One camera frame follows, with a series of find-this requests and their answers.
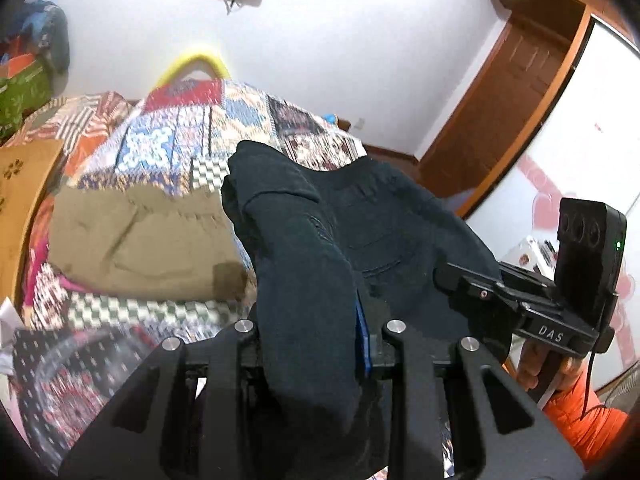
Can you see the dark navy pants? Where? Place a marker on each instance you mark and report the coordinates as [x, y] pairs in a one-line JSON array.
[[318, 240]]

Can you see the person right hand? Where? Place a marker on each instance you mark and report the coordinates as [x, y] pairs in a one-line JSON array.
[[533, 356]]

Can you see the green storage bag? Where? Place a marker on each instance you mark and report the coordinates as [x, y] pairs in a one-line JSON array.
[[25, 86]]

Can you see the brown wooden door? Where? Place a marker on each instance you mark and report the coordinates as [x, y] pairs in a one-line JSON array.
[[517, 83]]

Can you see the khaki folded pants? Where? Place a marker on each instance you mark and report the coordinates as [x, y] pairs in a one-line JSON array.
[[145, 244]]

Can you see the yellow curved headboard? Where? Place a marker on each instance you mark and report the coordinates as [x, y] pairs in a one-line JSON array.
[[184, 64]]

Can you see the orange cardboard box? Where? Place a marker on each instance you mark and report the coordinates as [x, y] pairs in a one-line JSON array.
[[25, 172]]

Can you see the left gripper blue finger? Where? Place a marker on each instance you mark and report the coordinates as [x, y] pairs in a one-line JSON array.
[[374, 355]]

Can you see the colourful patchwork bed quilt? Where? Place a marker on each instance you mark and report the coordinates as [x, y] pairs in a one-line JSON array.
[[179, 138]]

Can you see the blue patterned bundle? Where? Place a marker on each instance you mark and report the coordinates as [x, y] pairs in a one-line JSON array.
[[38, 27]]

